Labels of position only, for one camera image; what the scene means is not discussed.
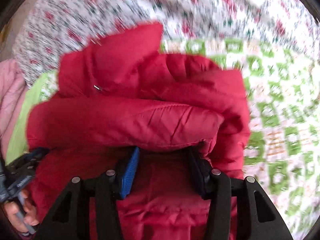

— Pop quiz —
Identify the person's left hand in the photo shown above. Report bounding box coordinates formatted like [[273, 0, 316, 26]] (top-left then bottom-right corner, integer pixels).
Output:
[[3, 188, 40, 234]]

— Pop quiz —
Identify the red quilted puffer jacket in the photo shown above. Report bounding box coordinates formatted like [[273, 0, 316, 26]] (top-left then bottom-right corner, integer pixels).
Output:
[[26, 23, 250, 239]]

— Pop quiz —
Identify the green patterned bed sheet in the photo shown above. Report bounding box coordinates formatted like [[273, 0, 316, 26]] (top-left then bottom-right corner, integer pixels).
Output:
[[4, 38, 320, 240]]

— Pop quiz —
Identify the pink folded blanket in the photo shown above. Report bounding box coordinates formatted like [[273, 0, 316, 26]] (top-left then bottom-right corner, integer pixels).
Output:
[[1, 59, 27, 155]]

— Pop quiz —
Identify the floral white quilt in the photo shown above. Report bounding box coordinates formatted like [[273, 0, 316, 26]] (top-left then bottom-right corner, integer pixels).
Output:
[[12, 0, 319, 86]]

